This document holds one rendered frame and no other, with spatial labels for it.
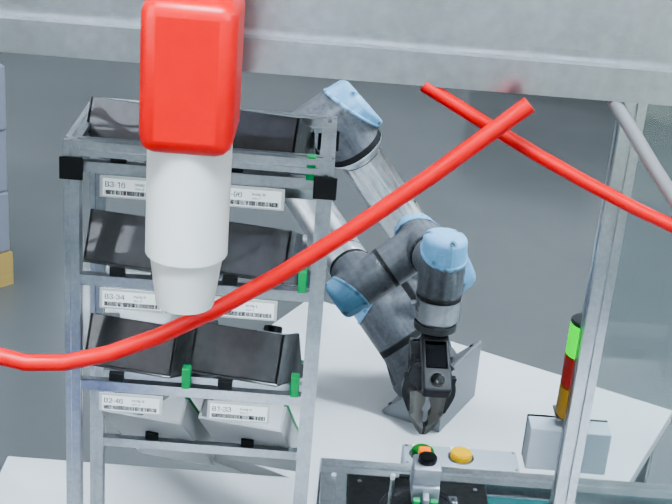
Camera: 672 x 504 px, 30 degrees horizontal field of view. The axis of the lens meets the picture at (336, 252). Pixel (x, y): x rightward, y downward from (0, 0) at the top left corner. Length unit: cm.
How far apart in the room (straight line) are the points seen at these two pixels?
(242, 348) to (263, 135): 32
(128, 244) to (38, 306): 320
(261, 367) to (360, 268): 39
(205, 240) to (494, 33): 19
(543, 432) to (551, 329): 316
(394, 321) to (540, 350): 233
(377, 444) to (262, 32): 188
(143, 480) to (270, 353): 66
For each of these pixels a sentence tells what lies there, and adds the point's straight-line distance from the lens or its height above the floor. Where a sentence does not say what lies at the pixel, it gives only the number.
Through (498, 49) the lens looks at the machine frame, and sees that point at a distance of 69.
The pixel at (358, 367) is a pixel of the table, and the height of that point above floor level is 86.
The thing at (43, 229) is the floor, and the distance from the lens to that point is 561.
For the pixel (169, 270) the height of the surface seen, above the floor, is 193.
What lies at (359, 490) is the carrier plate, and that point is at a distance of 217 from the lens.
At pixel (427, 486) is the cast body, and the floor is 106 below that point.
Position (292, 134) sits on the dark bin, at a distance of 165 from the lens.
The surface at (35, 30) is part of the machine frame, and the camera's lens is 70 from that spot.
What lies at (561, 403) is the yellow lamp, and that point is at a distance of 187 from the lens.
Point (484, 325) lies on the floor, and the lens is 498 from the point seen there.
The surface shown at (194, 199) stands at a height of 197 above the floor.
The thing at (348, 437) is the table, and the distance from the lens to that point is 252.
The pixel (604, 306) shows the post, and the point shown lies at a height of 146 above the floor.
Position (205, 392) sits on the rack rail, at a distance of 175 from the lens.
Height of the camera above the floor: 219
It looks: 24 degrees down
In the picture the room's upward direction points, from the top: 5 degrees clockwise
